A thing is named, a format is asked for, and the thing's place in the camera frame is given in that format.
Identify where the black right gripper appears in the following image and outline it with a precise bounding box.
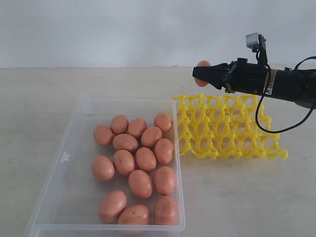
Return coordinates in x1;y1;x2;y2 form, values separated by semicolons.
193;58;271;95

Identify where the brown egg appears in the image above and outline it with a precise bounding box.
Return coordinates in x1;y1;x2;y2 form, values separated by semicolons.
154;166;176;196
91;156;115;181
114;150;135;176
93;124;114;146
127;118;147;139
117;204;152;225
154;138;174;164
112;134;139;152
154;113;172;132
128;170;153;198
141;126;162;148
194;60;211;87
154;196;179;225
135;147;157;172
98;190;127;224
111;115;129;135

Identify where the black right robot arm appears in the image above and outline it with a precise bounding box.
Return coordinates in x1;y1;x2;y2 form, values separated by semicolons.
193;58;316;108

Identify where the yellow plastic egg tray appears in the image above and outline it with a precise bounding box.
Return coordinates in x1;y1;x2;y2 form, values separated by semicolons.
174;94;288;159

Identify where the clear plastic box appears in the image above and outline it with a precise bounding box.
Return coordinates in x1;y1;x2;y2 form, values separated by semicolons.
24;94;186;237

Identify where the black camera cable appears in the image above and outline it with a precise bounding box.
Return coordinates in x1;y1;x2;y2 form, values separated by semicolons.
254;46;316;134

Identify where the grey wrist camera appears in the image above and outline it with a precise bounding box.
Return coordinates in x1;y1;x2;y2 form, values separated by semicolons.
245;32;266;51

